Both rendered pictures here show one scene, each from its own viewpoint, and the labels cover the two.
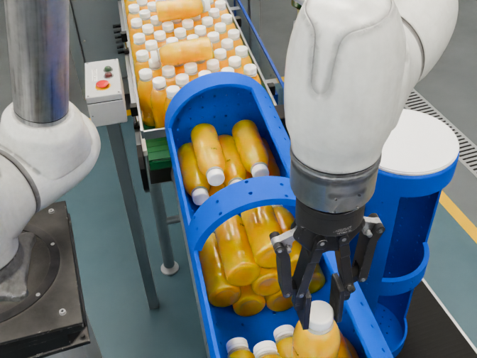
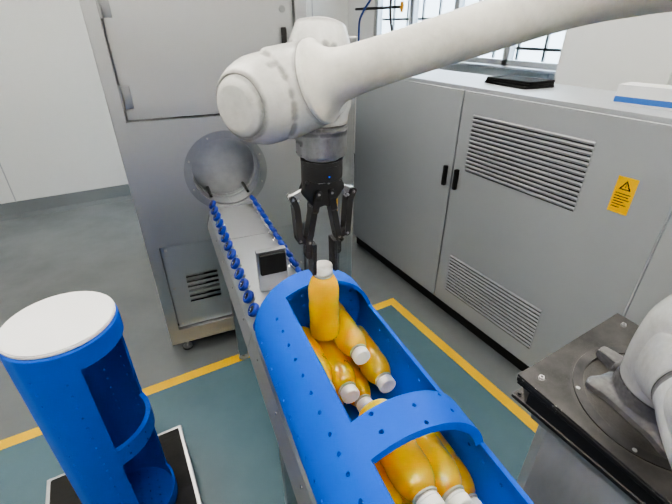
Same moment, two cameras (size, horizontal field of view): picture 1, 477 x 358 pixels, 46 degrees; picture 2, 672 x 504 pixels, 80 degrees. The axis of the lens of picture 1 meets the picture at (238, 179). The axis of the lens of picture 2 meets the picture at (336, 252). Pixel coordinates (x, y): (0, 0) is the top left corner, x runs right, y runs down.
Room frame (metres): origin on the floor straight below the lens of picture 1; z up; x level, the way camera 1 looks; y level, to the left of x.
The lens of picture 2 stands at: (1.12, -0.22, 1.73)
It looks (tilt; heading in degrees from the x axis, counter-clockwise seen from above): 30 degrees down; 168
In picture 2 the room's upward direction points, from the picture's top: straight up
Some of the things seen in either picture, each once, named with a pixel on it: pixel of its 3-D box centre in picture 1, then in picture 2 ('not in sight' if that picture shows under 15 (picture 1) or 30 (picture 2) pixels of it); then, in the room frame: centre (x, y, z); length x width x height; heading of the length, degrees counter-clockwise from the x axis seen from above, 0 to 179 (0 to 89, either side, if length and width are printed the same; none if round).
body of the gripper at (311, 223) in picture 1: (328, 218); (321, 181); (0.43, -0.10, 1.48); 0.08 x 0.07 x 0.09; 100
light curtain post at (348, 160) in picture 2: not in sight; (342, 266); (-0.26, 0.11, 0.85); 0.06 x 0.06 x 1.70; 11
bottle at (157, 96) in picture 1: (162, 108); not in sight; (1.41, 0.22, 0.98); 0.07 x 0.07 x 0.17
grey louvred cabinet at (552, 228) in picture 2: not in sight; (475, 204); (-1.01, 1.16, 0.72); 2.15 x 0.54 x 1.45; 17
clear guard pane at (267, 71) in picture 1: (257, 89); not in sight; (1.93, -0.09, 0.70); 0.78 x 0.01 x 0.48; 11
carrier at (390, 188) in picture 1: (380, 252); not in sight; (1.14, -0.43, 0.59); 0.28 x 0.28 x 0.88
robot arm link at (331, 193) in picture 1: (333, 168); (321, 140); (0.43, -0.10, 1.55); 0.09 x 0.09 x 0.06
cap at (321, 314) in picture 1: (319, 315); (323, 268); (0.43, -0.10, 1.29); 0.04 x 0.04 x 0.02
